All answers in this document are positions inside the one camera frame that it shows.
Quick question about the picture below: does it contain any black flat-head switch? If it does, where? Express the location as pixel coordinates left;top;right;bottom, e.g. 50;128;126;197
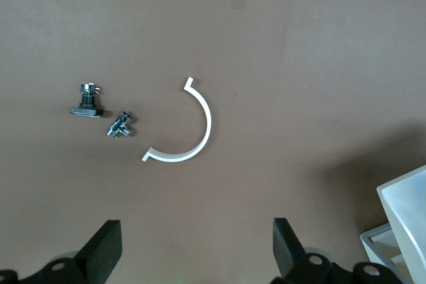
69;82;105;119

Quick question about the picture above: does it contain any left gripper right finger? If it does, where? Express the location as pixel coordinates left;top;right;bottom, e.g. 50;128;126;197
272;217;351;284

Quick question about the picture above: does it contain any white semicircular bracket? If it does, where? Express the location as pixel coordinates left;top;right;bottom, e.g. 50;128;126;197
140;76;213;164

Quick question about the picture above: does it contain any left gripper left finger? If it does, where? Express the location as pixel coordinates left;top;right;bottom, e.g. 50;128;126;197
19;219;123;284

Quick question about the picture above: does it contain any white drawer cabinet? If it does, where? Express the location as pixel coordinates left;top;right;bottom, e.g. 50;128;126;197
359;164;426;284

